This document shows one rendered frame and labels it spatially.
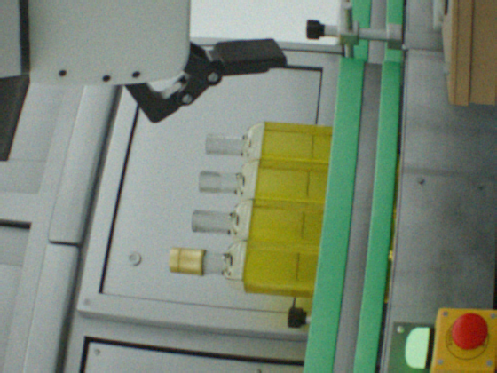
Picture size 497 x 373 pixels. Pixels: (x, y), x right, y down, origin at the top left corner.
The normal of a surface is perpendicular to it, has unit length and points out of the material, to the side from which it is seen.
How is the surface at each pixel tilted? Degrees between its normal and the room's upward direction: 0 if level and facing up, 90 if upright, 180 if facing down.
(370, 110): 90
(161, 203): 90
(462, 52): 90
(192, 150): 90
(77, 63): 112
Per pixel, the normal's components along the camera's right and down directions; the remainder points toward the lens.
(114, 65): 0.25, 0.64
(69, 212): -0.09, -0.47
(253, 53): 0.04, -0.84
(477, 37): -0.16, 0.37
